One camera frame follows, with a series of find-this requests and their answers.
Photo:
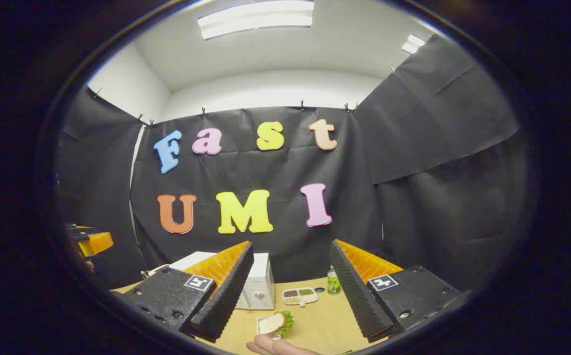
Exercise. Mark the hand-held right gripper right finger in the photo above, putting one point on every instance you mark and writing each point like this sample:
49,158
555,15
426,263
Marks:
354,296

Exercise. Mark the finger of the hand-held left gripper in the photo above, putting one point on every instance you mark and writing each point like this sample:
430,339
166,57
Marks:
100,242

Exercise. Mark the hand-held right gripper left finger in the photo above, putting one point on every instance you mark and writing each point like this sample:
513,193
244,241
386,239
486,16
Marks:
226,296

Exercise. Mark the white microwave oven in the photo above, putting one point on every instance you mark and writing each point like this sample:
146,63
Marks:
261,281

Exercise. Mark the sandwich with lettuce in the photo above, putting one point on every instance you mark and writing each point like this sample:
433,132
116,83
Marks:
271,323

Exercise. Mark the green label drink bottle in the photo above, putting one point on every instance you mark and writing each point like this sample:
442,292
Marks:
334,284

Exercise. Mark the small white rectangular dish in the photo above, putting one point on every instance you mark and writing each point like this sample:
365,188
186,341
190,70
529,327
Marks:
258,327

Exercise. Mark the white divided snack plate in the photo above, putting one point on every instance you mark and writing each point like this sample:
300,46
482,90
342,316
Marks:
293,300

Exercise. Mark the white toaster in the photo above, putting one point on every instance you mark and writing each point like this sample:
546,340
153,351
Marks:
160,269

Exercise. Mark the black backdrop cloth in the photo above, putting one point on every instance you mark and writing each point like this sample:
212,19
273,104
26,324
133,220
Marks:
275,172

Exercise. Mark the small ceiling light panel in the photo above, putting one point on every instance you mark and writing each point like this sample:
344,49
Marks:
413,44

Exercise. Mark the long ceiling light panel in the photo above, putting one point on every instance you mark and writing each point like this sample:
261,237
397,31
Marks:
256,18

